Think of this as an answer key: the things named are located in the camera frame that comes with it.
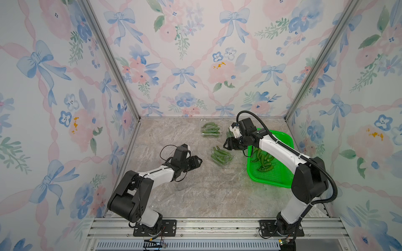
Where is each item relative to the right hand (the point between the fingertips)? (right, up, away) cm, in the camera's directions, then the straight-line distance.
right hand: (229, 145), depth 88 cm
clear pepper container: (-9, +10, +20) cm, 24 cm away
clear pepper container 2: (-4, -7, +7) cm, 11 cm away
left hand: (-16, -9, +2) cm, 18 cm away
